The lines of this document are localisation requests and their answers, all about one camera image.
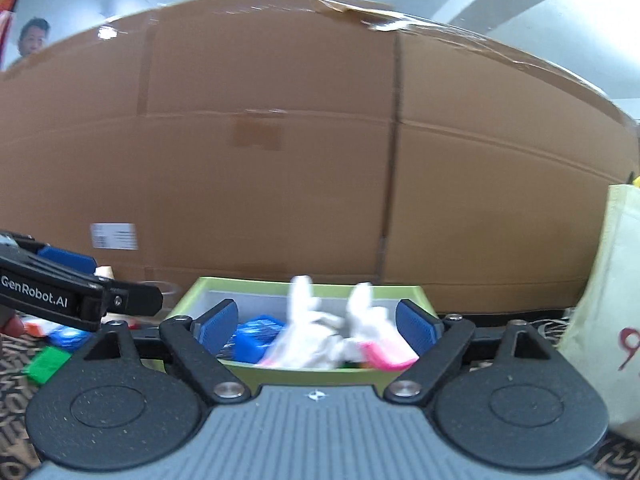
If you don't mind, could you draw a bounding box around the cream tote bag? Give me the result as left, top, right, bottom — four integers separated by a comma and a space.
559, 184, 639, 442

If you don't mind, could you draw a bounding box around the dark blue medicine box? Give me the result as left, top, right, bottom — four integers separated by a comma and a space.
48, 326, 92, 353

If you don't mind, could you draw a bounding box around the clear plastic cup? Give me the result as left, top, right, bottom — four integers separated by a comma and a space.
137, 281, 182, 322

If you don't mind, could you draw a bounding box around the blue cube box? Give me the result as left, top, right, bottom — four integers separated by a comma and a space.
231, 315, 285, 364

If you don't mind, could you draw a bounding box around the pink white glove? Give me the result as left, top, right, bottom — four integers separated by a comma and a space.
343, 283, 418, 372
257, 275, 345, 370

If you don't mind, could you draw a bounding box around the white shipping label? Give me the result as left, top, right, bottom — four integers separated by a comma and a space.
90, 223, 138, 250

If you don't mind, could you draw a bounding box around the large brown cardboard box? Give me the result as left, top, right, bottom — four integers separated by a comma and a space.
1, 0, 639, 313

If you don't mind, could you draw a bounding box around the black tan lettered mat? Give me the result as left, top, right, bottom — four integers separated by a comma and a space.
1, 335, 639, 479

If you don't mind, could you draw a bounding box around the person behind box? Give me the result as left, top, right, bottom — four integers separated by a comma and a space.
17, 18, 50, 58

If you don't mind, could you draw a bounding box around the orange white box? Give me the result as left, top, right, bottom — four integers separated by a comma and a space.
23, 318, 58, 338

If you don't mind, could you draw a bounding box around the green small box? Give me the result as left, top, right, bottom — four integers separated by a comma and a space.
23, 347, 72, 386

